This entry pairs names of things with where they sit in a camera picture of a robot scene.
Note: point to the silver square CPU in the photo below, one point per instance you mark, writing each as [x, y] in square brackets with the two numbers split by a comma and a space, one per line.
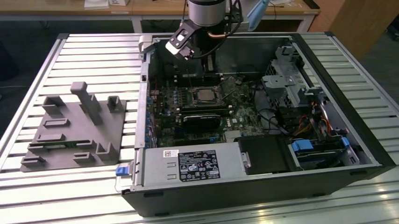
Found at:
[204, 93]

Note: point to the black RAM slot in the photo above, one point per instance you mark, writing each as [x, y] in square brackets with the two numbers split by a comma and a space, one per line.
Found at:
[196, 81]
[204, 113]
[205, 108]

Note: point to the CPU socket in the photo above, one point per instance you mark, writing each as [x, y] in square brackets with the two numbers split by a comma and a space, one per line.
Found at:
[206, 102]

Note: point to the wooden desk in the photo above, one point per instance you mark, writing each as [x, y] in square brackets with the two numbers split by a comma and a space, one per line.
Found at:
[149, 9]

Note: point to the silver metal drive cage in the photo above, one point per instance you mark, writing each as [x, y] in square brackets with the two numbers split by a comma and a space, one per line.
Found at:
[277, 84]

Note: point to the black graphics card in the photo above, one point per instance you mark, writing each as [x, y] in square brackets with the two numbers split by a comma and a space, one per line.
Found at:
[200, 121]

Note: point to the small white labelled box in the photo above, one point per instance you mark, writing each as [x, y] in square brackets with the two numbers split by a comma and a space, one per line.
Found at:
[117, 2]

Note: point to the green motherboard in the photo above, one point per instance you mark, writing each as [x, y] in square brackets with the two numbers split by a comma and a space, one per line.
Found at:
[245, 121]

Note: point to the white cardboard box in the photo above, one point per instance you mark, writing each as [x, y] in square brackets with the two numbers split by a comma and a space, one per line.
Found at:
[96, 4]

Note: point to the small silver heat sink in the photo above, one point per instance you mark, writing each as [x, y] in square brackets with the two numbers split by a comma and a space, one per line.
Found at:
[232, 135]

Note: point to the wooden cabinet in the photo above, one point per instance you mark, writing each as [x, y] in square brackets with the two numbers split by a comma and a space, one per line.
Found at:
[357, 23]

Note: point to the black plastic shroud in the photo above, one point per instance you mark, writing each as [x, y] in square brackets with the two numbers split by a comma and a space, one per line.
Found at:
[264, 154]

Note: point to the blue disk carrier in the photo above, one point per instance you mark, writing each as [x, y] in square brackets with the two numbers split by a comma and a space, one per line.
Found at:
[301, 145]

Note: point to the silver power supply with label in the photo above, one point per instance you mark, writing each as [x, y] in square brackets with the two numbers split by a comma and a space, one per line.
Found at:
[154, 168]

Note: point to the grey parts rack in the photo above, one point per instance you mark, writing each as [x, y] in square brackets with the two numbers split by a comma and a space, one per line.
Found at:
[77, 130]

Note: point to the black hard disk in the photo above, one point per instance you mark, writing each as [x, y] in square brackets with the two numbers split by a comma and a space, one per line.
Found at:
[317, 156]

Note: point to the blue plastic clip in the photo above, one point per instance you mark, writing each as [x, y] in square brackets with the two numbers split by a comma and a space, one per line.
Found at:
[344, 142]

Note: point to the green RAM stick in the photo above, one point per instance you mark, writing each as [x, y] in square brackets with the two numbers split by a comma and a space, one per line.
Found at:
[57, 146]

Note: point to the open black PC case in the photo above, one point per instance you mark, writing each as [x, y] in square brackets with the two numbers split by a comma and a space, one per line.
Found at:
[249, 198]

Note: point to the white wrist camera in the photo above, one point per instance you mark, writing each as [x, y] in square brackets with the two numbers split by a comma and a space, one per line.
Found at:
[178, 43]

